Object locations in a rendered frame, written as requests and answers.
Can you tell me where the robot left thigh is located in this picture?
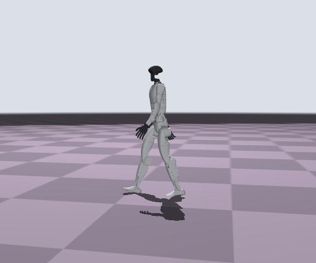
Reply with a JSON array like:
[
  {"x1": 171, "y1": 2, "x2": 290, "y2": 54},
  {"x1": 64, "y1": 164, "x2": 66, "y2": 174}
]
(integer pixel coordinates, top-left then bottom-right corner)
[{"x1": 158, "y1": 125, "x2": 175, "y2": 166}]

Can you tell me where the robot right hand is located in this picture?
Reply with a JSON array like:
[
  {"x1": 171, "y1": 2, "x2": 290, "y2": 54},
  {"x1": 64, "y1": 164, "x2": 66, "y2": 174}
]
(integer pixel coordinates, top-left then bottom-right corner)
[{"x1": 167, "y1": 126, "x2": 176, "y2": 140}]

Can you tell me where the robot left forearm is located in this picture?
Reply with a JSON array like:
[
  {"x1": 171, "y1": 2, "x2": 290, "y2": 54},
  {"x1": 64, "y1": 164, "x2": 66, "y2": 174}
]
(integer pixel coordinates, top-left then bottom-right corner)
[{"x1": 146, "y1": 102, "x2": 160, "y2": 126}]

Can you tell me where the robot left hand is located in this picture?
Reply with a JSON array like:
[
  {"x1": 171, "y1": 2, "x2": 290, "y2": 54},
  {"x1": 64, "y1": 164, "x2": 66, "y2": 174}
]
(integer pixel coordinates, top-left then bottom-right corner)
[{"x1": 136, "y1": 121, "x2": 152, "y2": 140}]

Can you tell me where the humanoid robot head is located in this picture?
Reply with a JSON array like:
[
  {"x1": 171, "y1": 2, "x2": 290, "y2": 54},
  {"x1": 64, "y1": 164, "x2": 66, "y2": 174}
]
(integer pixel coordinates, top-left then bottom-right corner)
[{"x1": 148, "y1": 66, "x2": 163, "y2": 84}]

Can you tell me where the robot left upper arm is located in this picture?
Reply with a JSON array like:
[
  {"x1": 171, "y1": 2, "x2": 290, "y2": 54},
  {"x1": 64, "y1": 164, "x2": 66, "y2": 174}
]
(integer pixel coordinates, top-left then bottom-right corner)
[{"x1": 151, "y1": 84, "x2": 165, "y2": 109}]

